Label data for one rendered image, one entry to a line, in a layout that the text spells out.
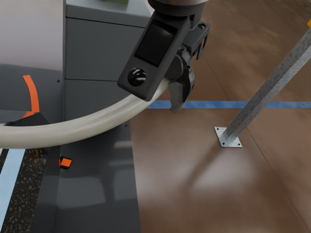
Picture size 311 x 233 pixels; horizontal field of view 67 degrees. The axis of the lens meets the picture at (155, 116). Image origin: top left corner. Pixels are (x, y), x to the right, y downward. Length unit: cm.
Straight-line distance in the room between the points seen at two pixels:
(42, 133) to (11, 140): 4
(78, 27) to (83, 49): 12
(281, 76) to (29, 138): 152
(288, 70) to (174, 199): 106
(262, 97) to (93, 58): 112
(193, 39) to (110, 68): 107
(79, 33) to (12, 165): 77
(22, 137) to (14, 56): 193
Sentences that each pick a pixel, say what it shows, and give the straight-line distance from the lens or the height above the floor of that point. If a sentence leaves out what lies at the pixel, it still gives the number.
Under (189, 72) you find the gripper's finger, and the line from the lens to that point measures 34.
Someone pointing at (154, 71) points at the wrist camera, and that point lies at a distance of 29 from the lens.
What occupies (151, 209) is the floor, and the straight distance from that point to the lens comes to 152.
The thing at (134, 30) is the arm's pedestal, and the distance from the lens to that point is 127.
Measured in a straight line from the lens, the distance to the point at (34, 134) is 34.
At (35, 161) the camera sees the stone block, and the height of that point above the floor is 77.
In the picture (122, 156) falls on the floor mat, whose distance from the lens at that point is 161.
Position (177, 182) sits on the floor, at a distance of 165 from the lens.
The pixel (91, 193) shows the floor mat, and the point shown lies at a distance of 147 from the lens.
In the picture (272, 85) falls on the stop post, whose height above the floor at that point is 63.
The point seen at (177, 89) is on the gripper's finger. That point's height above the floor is 115.
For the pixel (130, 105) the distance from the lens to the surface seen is 34.
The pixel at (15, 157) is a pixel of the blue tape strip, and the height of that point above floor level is 81.
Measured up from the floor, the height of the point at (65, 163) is 3.
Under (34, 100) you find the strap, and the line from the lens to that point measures 186.
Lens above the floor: 137
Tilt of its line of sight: 46 degrees down
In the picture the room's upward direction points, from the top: 24 degrees clockwise
